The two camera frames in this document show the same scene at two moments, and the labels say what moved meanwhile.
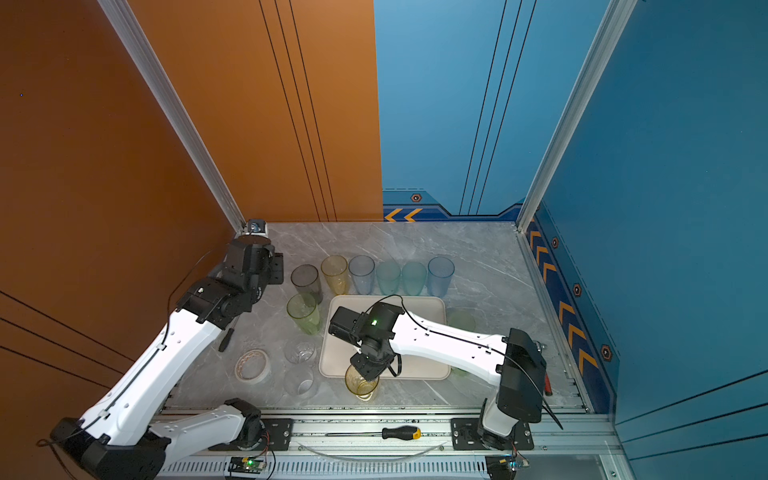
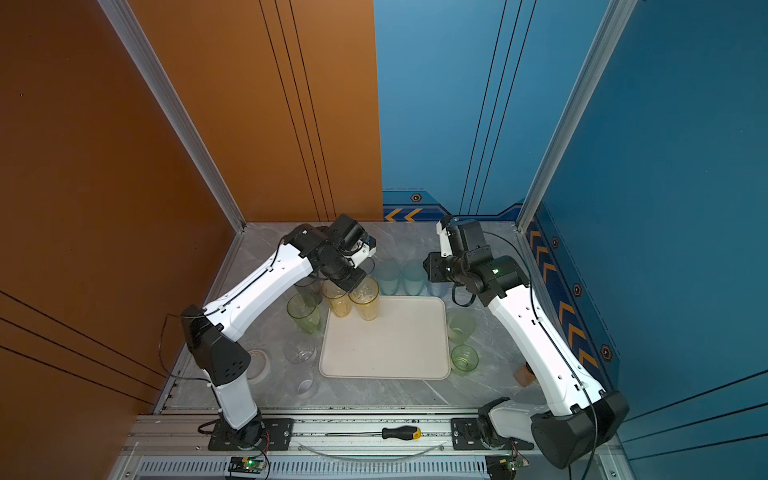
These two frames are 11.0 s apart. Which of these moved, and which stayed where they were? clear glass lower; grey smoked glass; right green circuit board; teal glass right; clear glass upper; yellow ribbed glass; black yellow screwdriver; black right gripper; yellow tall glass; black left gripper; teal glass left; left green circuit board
Moved: yellow ribbed glass; black left gripper; black right gripper; yellow tall glass
Stayed: teal glass left; black yellow screwdriver; clear glass lower; left green circuit board; right green circuit board; grey smoked glass; teal glass right; clear glass upper
